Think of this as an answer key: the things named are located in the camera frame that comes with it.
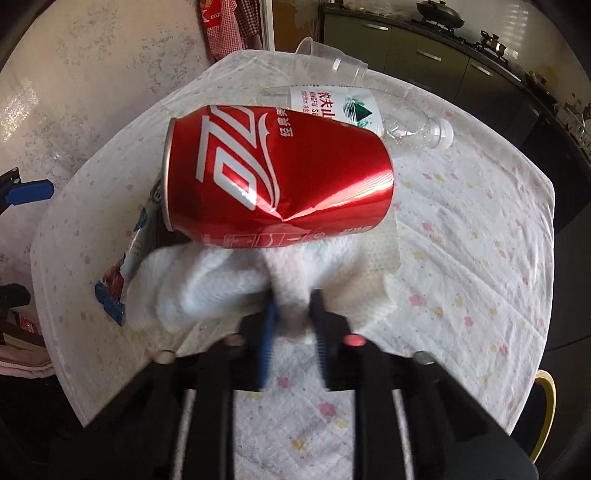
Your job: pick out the pink cloth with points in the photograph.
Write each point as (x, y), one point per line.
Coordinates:
(23, 364)

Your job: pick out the white floral tablecloth table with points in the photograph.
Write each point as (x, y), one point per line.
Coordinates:
(461, 230)

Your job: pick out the dark red checked apron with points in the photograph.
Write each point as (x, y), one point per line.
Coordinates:
(251, 23)

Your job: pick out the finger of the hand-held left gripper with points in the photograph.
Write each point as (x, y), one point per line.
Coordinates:
(32, 191)

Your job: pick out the red soda can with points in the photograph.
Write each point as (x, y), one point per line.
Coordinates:
(277, 184)

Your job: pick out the black wok with lid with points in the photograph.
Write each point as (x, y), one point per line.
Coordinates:
(441, 14)

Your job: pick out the clear bottle with green label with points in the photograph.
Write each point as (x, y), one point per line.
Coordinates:
(351, 108)

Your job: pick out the black gas stove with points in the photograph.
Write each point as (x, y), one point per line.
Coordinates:
(461, 39)

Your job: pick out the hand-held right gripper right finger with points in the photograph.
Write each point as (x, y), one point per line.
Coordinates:
(318, 323)

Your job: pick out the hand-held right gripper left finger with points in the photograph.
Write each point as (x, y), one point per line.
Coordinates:
(270, 332)

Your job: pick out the dark bin with yellow rim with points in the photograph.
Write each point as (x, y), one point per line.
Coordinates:
(549, 397)

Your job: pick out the blue and red snack wrapper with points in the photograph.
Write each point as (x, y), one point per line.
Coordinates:
(124, 272)

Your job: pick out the white paper tissue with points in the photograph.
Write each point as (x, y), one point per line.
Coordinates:
(207, 286)

